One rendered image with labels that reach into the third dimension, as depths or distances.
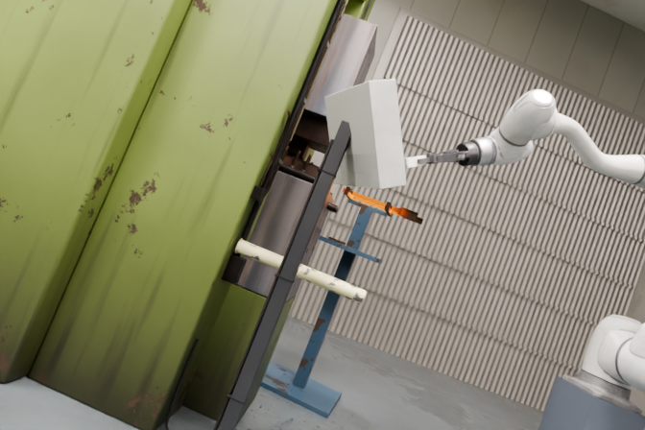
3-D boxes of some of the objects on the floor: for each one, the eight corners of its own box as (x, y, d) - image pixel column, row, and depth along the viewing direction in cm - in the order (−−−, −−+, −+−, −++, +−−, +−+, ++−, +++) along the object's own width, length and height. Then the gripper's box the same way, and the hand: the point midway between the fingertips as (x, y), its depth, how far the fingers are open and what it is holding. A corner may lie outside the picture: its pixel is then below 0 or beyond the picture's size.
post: (211, 487, 139) (354, 128, 148) (207, 494, 135) (354, 124, 144) (199, 481, 140) (342, 123, 149) (194, 488, 136) (342, 119, 145)
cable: (228, 460, 157) (348, 157, 166) (207, 494, 135) (347, 143, 144) (159, 428, 160) (281, 131, 168) (128, 457, 138) (270, 114, 146)
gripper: (486, 164, 154) (418, 176, 147) (461, 164, 167) (396, 175, 159) (484, 140, 154) (415, 150, 146) (459, 142, 166) (394, 151, 158)
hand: (416, 161), depth 154 cm, fingers closed
